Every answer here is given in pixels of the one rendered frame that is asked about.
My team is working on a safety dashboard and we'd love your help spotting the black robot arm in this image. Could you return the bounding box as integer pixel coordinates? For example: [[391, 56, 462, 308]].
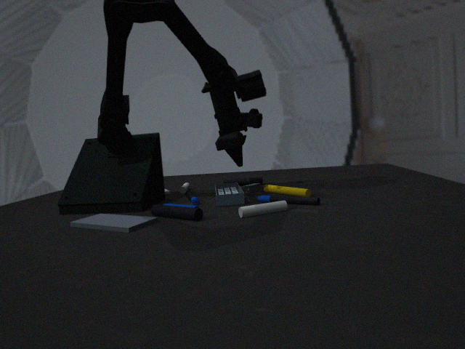
[[97, 0, 267, 157]]

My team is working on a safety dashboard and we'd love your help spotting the white cylinder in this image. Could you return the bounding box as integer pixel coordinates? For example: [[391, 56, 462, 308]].
[[238, 201, 288, 218], [179, 182, 190, 193]]

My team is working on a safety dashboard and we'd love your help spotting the yellow cylinder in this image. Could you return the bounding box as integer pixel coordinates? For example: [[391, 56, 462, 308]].
[[264, 185, 311, 197]]

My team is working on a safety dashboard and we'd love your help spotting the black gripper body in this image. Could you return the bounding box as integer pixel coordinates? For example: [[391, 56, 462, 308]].
[[214, 104, 248, 151]]

